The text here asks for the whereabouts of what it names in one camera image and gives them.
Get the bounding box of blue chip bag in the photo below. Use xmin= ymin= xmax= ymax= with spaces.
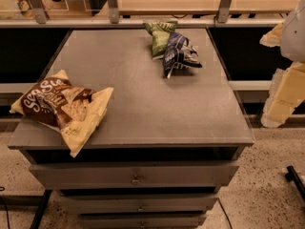
xmin=162 ymin=32 xmax=202 ymax=78

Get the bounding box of wooden shelf with metal brackets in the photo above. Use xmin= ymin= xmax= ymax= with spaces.
xmin=0 ymin=0 xmax=300 ymax=29

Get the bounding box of black floor stand leg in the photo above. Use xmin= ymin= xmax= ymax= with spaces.
xmin=285 ymin=166 xmax=305 ymax=201

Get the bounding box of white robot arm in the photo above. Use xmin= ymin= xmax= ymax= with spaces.
xmin=260 ymin=0 xmax=305 ymax=128

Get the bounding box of grey drawer cabinet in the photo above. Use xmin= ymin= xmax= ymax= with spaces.
xmin=10 ymin=29 xmax=254 ymax=229

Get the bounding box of green chip bag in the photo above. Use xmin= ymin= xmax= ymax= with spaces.
xmin=144 ymin=21 xmax=177 ymax=60

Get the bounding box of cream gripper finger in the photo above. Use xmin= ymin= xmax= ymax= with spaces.
xmin=261 ymin=69 xmax=286 ymax=128
xmin=259 ymin=23 xmax=283 ymax=47

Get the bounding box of brown chip bag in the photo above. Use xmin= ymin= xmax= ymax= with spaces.
xmin=10 ymin=70 xmax=113 ymax=157

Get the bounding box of black floor frame bar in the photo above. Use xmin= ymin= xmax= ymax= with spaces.
xmin=0 ymin=190 xmax=51 ymax=229

